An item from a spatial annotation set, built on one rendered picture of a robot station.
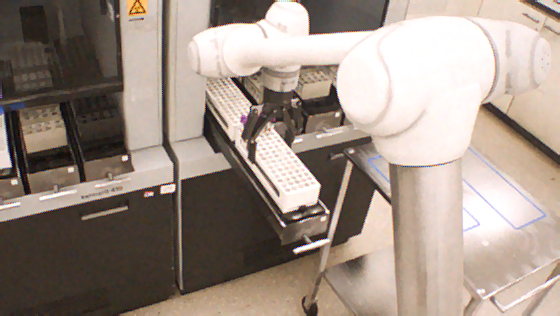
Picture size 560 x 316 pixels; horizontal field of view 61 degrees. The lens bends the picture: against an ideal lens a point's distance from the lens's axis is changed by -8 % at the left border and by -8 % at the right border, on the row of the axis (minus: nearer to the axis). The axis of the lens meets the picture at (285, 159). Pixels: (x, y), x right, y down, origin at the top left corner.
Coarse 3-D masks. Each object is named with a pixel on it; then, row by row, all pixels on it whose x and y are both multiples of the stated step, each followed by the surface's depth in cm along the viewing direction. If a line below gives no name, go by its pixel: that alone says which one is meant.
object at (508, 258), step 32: (352, 160) 148; (480, 160) 155; (384, 192) 137; (480, 192) 142; (512, 192) 144; (480, 224) 131; (512, 224) 133; (544, 224) 134; (320, 256) 178; (384, 256) 192; (480, 256) 122; (512, 256) 123; (544, 256) 124; (352, 288) 178; (384, 288) 179; (480, 288) 114; (544, 288) 121
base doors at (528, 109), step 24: (480, 0) 332; (504, 0) 314; (528, 24) 303; (552, 24) 288; (552, 48) 292; (552, 72) 295; (504, 96) 332; (528, 96) 315; (552, 96) 299; (528, 120) 319; (552, 120) 303; (552, 144) 306
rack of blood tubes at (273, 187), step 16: (240, 144) 143; (272, 144) 139; (256, 160) 134; (272, 160) 134; (288, 160) 134; (272, 176) 128; (288, 176) 129; (304, 176) 130; (272, 192) 130; (288, 192) 124; (304, 192) 126; (288, 208) 126
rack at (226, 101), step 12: (216, 84) 161; (228, 84) 162; (216, 96) 157; (228, 96) 157; (240, 96) 158; (216, 108) 160; (228, 108) 152; (240, 108) 152; (228, 120) 146; (228, 132) 148
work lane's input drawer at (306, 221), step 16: (208, 112) 158; (208, 128) 158; (224, 144) 148; (240, 160) 142; (240, 176) 142; (256, 176) 136; (256, 192) 135; (272, 208) 129; (304, 208) 128; (320, 208) 129; (272, 224) 130; (288, 224) 125; (304, 224) 127; (320, 224) 131; (288, 240) 128; (304, 240) 129; (320, 240) 129
